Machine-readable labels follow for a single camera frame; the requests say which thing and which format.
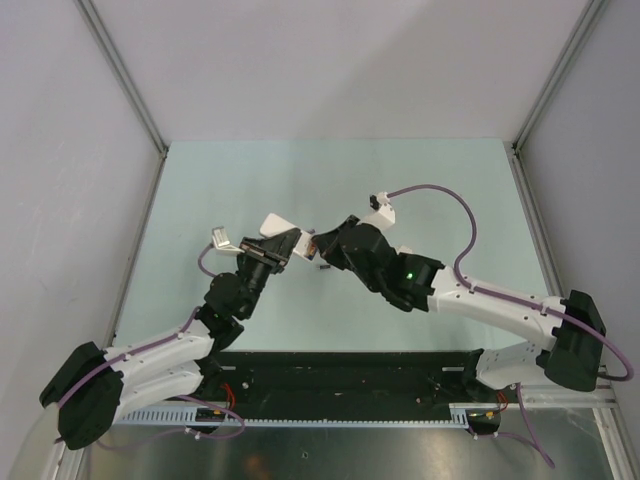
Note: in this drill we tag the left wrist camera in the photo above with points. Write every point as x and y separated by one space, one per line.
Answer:
222 243

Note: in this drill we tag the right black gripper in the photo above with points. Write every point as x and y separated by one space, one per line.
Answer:
328 246

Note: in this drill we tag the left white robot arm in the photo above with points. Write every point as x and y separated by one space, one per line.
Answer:
94 387

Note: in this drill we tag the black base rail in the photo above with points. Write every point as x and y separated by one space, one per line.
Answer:
347 387

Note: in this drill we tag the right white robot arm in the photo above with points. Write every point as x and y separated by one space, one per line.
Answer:
561 336

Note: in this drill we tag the white red remote control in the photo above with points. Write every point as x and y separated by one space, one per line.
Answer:
274 225

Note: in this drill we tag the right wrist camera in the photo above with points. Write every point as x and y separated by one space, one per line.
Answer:
382 215

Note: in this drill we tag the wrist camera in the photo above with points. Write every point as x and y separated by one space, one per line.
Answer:
382 215
222 243

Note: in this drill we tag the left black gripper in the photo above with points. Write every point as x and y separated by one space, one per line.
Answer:
274 252

